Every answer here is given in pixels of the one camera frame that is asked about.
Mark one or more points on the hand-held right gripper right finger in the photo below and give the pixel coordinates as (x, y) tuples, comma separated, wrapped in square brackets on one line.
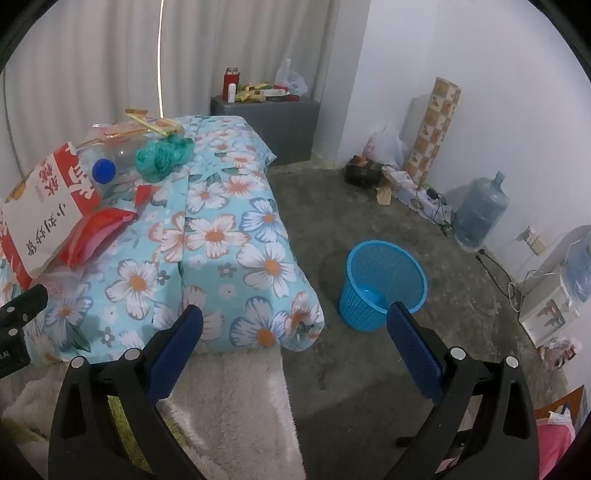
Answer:
[(415, 350)]

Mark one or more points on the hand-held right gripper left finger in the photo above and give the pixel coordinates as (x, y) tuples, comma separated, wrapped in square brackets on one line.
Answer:
[(178, 350)]

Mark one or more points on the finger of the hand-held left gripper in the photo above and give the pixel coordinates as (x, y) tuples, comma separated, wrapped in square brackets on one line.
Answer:
[(25, 307)]

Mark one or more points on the blue plastic waste basket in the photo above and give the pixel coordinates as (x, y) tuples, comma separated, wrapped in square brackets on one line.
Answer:
[(369, 295)]

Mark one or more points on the red and white carton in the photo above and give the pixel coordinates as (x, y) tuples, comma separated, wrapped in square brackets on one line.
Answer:
[(41, 221)]

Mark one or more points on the red snack packet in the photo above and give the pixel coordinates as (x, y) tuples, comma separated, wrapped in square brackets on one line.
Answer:
[(97, 230)]

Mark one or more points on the orange red wrapper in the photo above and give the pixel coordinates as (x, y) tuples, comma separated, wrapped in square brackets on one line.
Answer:
[(143, 198)]

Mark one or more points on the clear plastic bottle blue cap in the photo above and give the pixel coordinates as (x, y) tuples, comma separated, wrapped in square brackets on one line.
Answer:
[(120, 159)]

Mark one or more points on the teal plastic bag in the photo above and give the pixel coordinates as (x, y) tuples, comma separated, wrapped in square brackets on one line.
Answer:
[(161, 154)]

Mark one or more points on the clear pink packet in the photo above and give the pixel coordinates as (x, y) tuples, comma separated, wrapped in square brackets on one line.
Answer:
[(115, 131)]

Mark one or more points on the yellow striped wrapper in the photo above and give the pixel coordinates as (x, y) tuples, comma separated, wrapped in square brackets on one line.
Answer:
[(154, 122)]

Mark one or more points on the floral blue tablecloth table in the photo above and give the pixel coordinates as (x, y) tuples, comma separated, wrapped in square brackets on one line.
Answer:
[(231, 230)]

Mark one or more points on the white appliance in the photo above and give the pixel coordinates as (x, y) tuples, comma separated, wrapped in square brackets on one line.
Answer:
[(545, 304)]

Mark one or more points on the large blue water jug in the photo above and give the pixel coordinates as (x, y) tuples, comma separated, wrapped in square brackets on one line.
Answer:
[(482, 212)]

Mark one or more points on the brown paper scrap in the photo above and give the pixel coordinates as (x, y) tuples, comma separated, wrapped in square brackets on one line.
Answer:
[(384, 194)]

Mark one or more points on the patterned sheet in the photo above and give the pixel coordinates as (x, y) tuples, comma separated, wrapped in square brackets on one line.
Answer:
[(406, 187)]

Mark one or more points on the orange cardboard box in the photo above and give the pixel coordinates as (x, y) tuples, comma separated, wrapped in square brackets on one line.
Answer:
[(575, 401)]

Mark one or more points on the pink cloth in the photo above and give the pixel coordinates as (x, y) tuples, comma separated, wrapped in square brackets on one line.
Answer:
[(554, 447)]

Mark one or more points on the dark box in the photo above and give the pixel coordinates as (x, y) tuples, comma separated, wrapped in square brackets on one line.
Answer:
[(364, 173)]

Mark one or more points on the white plastic bag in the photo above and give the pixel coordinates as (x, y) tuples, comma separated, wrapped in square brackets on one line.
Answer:
[(293, 78), (383, 145)]

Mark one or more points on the checkered patterned roll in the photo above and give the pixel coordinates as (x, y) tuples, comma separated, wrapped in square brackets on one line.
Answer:
[(434, 129)]

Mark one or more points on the grey cabinet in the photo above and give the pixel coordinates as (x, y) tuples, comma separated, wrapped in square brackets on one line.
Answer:
[(277, 129)]

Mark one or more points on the white curtain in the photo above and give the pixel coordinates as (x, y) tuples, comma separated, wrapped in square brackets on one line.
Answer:
[(92, 69)]

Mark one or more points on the small white bottle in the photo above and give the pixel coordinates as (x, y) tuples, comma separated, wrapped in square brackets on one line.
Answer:
[(232, 93)]

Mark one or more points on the pile of snack packets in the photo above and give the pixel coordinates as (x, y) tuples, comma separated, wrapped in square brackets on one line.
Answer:
[(258, 92)]

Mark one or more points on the red jar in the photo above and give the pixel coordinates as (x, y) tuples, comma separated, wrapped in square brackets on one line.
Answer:
[(232, 76)]

